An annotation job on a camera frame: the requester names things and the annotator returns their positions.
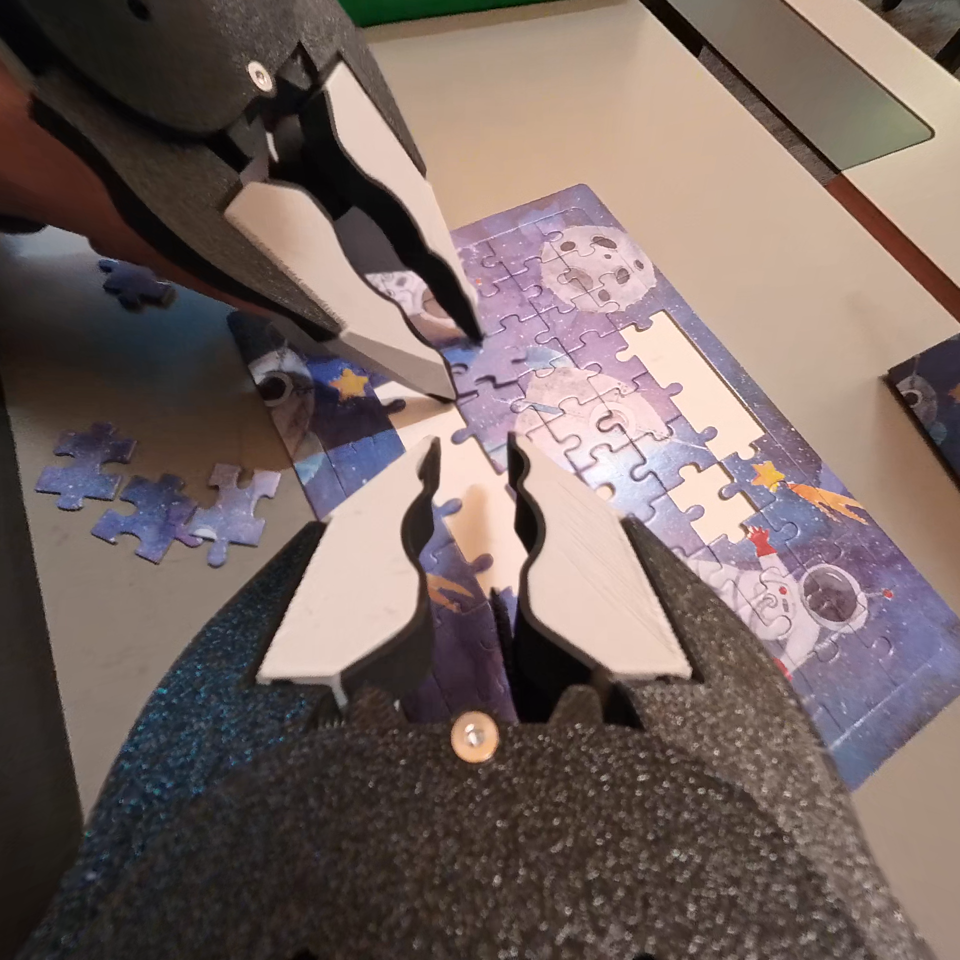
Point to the blue jigsaw puzzle piece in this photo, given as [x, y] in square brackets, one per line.
[232, 510]
[82, 469]
[139, 285]
[150, 517]

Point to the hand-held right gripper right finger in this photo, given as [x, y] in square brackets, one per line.
[600, 592]

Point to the space print puzzle box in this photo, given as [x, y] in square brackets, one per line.
[930, 405]

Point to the beige desk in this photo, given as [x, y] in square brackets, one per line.
[562, 112]

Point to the space jigsaw puzzle board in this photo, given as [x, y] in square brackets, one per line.
[885, 660]

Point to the person's left hand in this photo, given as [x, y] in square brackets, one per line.
[67, 180]

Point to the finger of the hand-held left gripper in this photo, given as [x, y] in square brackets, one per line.
[390, 165]
[300, 240]

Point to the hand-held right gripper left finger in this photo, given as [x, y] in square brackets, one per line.
[345, 592]

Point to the green plastic bin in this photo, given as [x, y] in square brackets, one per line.
[487, 9]

